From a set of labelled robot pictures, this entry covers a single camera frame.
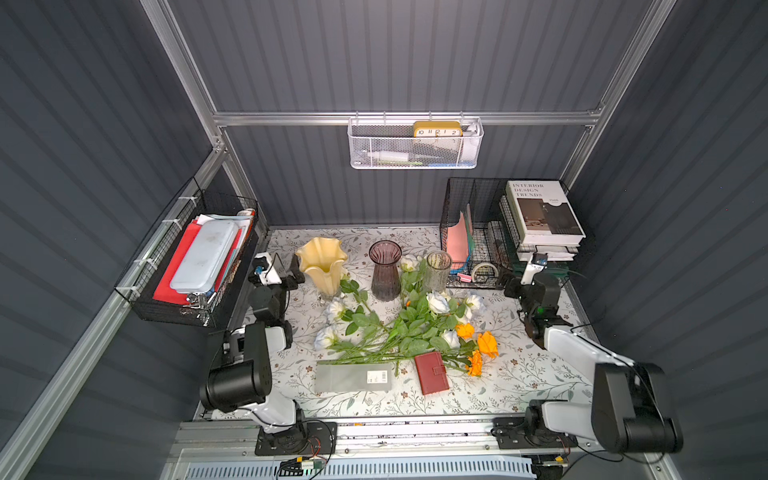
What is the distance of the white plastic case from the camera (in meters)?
0.67

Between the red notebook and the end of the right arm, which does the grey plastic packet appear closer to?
the red notebook

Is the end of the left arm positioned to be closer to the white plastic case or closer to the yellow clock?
the white plastic case

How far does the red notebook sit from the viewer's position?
0.82 m

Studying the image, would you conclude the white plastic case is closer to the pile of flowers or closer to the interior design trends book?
the pile of flowers

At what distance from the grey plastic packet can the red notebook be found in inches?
3.5

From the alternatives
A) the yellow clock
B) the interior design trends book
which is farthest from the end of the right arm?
the yellow clock

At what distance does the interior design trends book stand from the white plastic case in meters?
0.80

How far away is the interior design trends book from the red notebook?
43 centimetres

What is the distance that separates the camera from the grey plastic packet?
2.69 feet

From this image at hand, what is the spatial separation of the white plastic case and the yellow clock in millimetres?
591

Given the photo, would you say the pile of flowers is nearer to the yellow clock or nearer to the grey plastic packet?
the grey plastic packet
